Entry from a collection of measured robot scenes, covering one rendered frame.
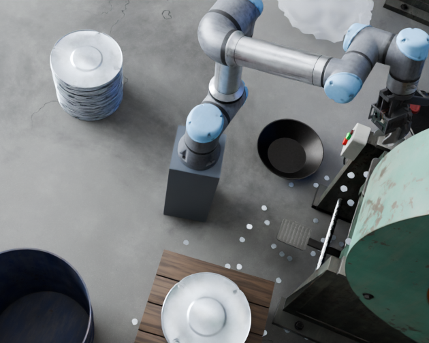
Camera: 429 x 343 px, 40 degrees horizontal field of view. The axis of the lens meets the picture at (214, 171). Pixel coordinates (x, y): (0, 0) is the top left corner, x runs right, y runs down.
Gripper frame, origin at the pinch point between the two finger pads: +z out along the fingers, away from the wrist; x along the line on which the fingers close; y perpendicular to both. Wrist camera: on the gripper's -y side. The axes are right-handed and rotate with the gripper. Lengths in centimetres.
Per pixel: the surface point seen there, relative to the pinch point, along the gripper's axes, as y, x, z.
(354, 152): -11.2, -24.2, 32.2
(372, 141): -15.2, -21.2, 26.1
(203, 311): 57, -5, 56
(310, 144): -25, -67, 73
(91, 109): 59, -111, 51
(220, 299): 51, -7, 56
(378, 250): 42, 41, -28
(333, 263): 19.3, 8.4, 36.3
